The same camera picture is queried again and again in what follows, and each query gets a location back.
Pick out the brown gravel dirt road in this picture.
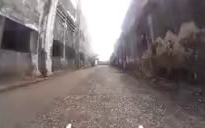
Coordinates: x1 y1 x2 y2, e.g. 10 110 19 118
0 64 205 128

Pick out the grey building with dark openings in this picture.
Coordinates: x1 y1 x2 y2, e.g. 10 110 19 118
0 0 98 80

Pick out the raised kerb strip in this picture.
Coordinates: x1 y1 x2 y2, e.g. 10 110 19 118
0 68 81 95

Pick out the overgrown stained wall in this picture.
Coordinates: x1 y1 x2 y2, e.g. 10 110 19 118
109 0 205 84

